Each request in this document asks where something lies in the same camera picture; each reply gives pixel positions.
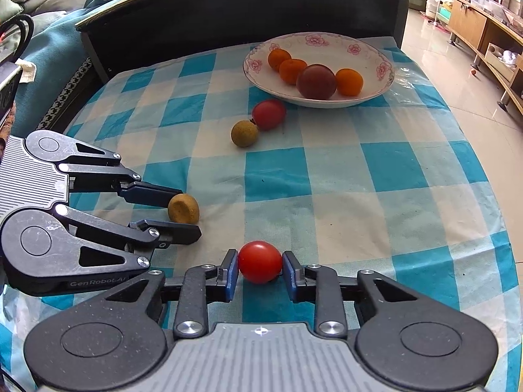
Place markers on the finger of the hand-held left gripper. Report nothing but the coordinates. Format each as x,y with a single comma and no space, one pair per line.
175,235
155,196

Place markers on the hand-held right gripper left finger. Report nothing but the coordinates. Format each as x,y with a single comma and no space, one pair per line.
231,275

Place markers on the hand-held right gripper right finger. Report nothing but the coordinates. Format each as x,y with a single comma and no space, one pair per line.
292,275

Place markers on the tan longan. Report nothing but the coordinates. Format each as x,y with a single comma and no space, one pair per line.
184,209
244,133

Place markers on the red tomato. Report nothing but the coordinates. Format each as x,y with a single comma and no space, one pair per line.
268,114
260,262

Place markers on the orange tangerine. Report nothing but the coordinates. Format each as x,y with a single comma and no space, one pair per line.
292,71
279,57
349,82

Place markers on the dark purple plum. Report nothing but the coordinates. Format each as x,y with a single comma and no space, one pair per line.
316,82

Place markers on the white floral plate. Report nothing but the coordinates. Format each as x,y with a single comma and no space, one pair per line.
367,53

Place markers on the sofa with patterned trim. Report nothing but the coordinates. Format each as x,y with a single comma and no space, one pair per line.
67,98

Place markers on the blue checkered tablecloth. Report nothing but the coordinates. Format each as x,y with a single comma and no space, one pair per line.
347,196

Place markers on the teal blanket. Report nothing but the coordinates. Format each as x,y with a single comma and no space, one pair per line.
57,49

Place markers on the dark wooden table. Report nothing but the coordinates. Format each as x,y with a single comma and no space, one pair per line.
184,20

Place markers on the grey pillow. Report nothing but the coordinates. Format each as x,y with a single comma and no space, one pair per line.
10,8

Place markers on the white shelf rack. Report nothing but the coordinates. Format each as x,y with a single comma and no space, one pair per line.
439,8

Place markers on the wooden television cabinet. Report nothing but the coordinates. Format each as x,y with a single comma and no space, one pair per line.
474,28

